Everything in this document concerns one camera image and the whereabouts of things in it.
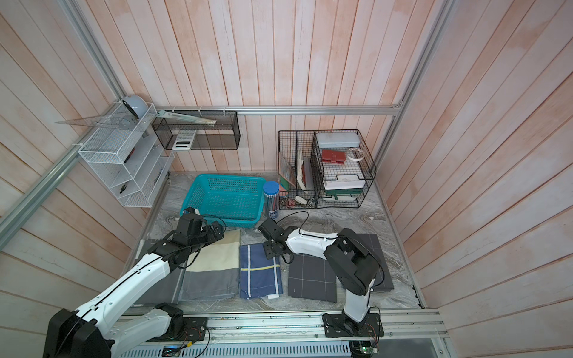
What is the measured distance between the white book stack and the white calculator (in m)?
0.62

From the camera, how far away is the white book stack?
3.03 ft

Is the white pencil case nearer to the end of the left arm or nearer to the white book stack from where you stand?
the white book stack

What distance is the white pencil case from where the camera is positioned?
3.40ft

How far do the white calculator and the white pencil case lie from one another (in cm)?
59

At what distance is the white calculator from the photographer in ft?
3.11

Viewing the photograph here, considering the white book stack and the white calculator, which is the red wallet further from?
the white calculator

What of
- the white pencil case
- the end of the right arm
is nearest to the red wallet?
the white pencil case
